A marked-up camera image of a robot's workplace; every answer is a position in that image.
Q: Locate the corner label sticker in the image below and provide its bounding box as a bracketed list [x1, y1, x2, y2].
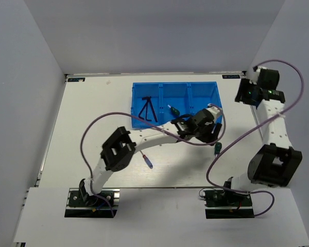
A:
[67, 78, 85, 82]
[222, 74, 241, 79]

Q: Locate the red blue handled screwdriver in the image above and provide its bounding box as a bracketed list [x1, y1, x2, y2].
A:
[140, 151, 153, 169]

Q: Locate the blue three-compartment plastic bin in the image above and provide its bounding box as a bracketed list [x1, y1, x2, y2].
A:
[131, 82, 222, 126]

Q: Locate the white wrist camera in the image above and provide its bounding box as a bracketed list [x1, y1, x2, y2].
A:
[246, 66, 265, 84]
[207, 103, 222, 122]

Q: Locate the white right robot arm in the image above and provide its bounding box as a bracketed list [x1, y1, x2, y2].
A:
[222, 66, 302, 205]

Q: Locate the small brown hex key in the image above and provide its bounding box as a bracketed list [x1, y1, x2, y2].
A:
[138, 97, 149, 120]

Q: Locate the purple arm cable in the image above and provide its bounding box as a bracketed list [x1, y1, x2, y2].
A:
[205, 59, 305, 216]
[81, 102, 226, 217]

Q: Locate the right corner label sticker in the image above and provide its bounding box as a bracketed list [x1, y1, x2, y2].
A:
[222, 74, 241, 79]

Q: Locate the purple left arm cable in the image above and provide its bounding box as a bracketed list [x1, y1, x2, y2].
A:
[81, 102, 226, 217]

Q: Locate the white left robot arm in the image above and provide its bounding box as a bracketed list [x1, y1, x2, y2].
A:
[79, 105, 225, 205]

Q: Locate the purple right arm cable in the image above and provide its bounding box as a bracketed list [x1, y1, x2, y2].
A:
[205, 59, 305, 216]

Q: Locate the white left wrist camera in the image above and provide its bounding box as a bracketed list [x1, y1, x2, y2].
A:
[207, 103, 222, 122]

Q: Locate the green stubby screwdriver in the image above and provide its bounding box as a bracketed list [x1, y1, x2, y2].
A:
[214, 142, 222, 157]
[167, 104, 180, 116]

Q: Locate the left corner label sticker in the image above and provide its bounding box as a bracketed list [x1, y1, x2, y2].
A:
[67, 78, 85, 82]

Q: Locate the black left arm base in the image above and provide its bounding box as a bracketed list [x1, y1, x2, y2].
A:
[64, 188, 120, 218]

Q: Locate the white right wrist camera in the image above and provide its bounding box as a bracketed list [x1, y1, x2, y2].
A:
[246, 66, 265, 84]

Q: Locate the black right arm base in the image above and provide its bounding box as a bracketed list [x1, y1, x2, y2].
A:
[199, 187, 255, 219]

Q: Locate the medium brown hex key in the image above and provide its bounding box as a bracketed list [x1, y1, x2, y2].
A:
[139, 101, 152, 122]

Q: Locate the large brown hex key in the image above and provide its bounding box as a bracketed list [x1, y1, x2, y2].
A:
[146, 96, 158, 122]

